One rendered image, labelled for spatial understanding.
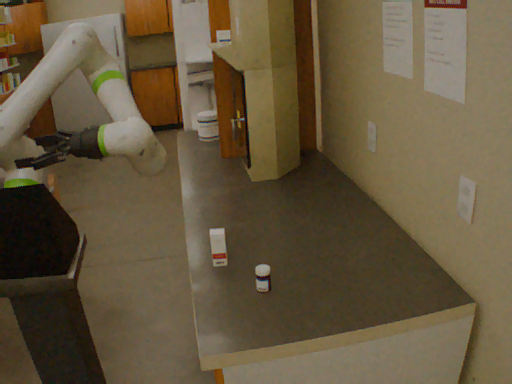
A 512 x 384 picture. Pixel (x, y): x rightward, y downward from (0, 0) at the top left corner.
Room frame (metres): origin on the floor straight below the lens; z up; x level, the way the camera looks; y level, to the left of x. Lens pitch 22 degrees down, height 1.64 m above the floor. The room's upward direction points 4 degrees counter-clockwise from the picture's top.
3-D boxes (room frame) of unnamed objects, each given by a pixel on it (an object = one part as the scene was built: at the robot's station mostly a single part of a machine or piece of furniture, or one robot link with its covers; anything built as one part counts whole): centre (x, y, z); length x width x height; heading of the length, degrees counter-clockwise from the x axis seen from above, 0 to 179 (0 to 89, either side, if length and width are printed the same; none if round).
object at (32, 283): (1.29, 0.72, 0.92); 0.32 x 0.32 x 0.04; 10
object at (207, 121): (2.62, 0.18, 1.02); 0.13 x 0.13 x 0.15
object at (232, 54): (2.01, 0.05, 1.46); 0.32 x 0.11 x 0.10; 8
